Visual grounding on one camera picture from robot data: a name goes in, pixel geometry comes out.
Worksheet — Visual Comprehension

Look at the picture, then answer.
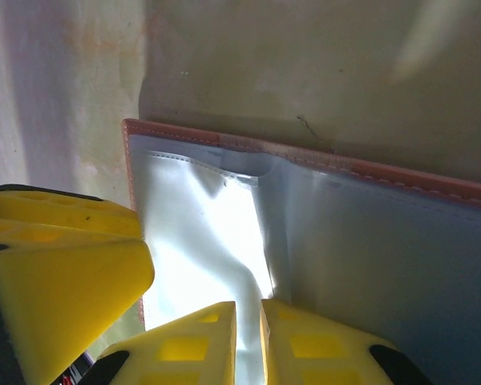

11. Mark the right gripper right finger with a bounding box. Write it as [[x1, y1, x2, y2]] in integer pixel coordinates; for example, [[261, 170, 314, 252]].
[[259, 298, 435, 385]]

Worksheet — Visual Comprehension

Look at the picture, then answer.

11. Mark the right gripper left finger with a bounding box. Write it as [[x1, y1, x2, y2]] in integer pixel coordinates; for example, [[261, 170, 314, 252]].
[[79, 300, 238, 385]]

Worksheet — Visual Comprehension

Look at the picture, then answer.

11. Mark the brown leather card holder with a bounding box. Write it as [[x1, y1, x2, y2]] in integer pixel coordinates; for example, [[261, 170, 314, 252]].
[[121, 118, 481, 385]]

